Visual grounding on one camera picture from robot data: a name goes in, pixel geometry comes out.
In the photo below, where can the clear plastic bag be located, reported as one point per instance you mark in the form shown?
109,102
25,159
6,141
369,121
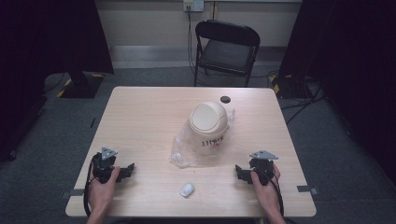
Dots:
183,149

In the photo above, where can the person's left hand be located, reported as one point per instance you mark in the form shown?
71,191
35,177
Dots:
102,193

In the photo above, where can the person's right hand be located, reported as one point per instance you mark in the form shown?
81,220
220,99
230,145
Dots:
266,196

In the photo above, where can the white crumpled paper ball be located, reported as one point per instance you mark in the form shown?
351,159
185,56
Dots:
187,189

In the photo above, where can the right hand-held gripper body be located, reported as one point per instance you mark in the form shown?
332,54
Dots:
263,166

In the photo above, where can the grey tape strip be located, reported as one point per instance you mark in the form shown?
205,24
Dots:
72,193
307,189

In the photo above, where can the dark curtain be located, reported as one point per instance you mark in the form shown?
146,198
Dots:
37,62
351,77

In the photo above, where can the cream swing-lid trash bin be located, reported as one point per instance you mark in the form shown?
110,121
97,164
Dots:
208,127

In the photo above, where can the small black tape strip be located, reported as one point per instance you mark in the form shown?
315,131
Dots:
92,122

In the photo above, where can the black folding chair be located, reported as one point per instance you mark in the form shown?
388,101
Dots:
225,53

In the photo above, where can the black stand base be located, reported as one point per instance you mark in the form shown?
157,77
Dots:
81,87
289,88

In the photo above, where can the white wall socket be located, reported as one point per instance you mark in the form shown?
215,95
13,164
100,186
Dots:
193,5

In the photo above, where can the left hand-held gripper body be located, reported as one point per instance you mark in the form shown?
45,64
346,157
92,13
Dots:
102,168

